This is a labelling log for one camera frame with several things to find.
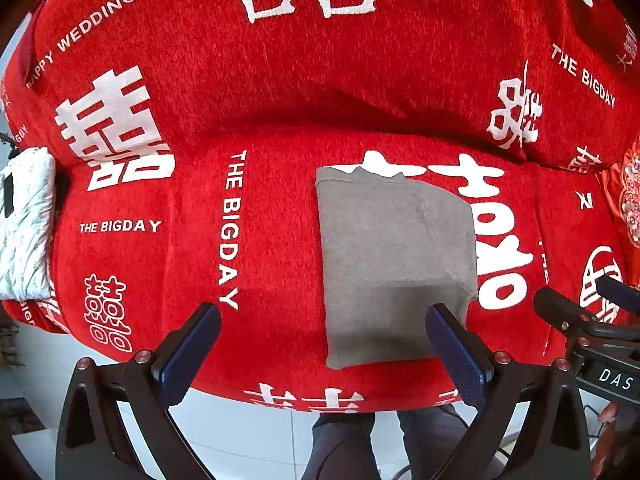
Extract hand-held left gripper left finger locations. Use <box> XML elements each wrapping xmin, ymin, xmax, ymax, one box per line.
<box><xmin>55</xmin><ymin>302</ymin><xmax>222</xmax><ymax>480</ymax></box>

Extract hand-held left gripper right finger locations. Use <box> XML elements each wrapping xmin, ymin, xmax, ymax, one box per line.
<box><xmin>425</xmin><ymin>304</ymin><xmax>592</xmax><ymax>480</ymax></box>

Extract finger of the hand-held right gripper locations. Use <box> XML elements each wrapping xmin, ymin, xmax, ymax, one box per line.
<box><xmin>532</xmin><ymin>287</ymin><xmax>640</xmax><ymax>342</ymax></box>
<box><xmin>595</xmin><ymin>274</ymin><xmax>640</xmax><ymax>311</ymax></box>

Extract grey knit sweater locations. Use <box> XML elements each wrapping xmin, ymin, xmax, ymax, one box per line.
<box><xmin>315</xmin><ymin>162</ymin><xmax>480</xmax><ymax>370</ymax></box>

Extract person's right forearm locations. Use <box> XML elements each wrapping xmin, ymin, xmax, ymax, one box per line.
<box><xmin>592</xmin><ymin>400</ymin><xmax>640</xmax><ymax>480</ymax></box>

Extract red cushion with round print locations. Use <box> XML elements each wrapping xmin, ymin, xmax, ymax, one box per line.
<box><xmin>597</xmin><ymin>135</ymin><xmax>640</xmax><ymax>248</ymax></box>

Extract person's trousers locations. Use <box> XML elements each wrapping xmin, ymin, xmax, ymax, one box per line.
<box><xmin>302</xmin><ymin>402</ymin><xmax>473</xmax><ymax>480</ymax></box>

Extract dark floor mat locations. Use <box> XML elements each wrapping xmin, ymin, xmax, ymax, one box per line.
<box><xmin>0</xmin><ymin>396</ymin><xmax>33</xmax><ymax>435</ymax></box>

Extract white patterned pillow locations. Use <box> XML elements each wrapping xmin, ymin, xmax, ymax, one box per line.
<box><xmin>0</xmin><ymin>146</ymin><xmax>57</xmax><ymax>302</ymax></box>

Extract red printed sofa cover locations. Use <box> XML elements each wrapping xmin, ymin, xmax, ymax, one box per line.
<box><xmin>0</xmin><ymin>0</ymin><xmax>640</xmax><ymax>413</ymax></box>

